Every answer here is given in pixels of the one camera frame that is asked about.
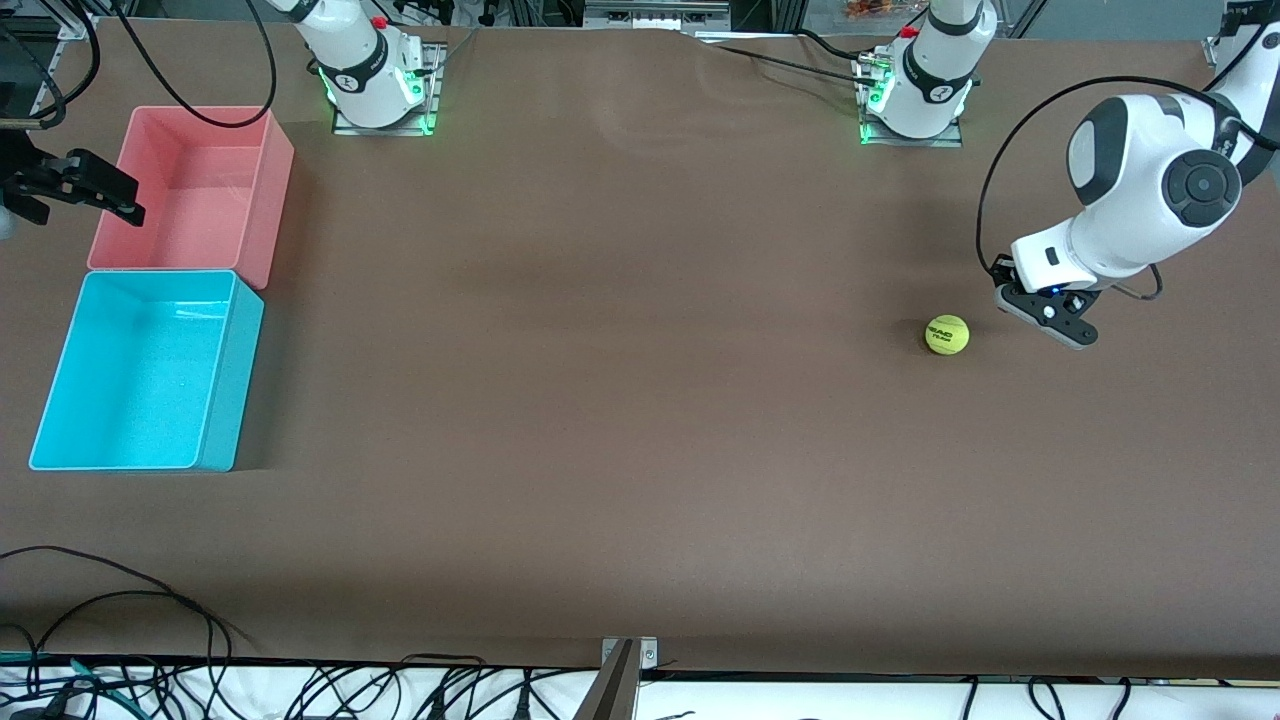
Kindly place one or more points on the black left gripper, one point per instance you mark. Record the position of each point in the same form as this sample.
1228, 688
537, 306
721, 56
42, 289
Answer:
1001, 272

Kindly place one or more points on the yellow tennis ball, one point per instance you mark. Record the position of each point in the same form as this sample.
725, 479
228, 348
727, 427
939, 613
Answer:
947, 334

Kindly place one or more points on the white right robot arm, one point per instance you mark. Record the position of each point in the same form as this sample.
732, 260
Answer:
360, 70

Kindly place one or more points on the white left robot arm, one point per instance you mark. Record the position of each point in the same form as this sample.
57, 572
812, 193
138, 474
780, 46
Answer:
1130, 180

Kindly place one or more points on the pink plastic bin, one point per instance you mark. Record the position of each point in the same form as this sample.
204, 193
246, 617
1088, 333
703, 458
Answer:
190, 190

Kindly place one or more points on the blue plastic bin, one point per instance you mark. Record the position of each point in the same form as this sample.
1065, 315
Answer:
140, 380

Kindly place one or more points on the orange items bag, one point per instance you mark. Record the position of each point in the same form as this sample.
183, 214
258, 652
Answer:
870, 8

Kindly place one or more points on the grey metal device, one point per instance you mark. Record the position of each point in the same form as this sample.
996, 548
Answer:
655, 12

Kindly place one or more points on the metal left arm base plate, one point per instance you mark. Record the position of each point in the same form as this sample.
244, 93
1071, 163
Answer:
955, 135

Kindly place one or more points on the aluminium frame rail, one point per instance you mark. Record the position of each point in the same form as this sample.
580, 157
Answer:
78, 27

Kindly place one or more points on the aluminium corner bracket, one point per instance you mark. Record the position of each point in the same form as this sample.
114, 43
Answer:
1218, 50

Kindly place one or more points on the small metal bracket plate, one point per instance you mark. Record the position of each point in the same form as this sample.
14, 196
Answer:
648, 652

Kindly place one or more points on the dark camera mount pole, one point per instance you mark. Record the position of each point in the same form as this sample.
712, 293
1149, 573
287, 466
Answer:
610, 695

